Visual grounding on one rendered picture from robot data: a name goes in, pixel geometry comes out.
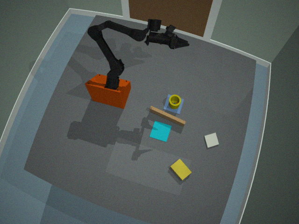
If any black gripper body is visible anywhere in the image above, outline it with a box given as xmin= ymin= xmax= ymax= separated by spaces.
xmin=158 ymin=33 xmax=177 ymax=49

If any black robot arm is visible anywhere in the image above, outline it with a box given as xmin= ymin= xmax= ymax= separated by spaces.
xmin=87 ymin=19 xmax=176 ymax=90

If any yellow rectangular block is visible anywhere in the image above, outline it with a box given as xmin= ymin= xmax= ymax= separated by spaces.
xmin=170 ymin=159 xmax=191 ymax=180

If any yellow cup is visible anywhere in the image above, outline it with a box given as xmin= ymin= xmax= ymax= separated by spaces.
xmin=169 ymin=94 xmax=181 ymax=109

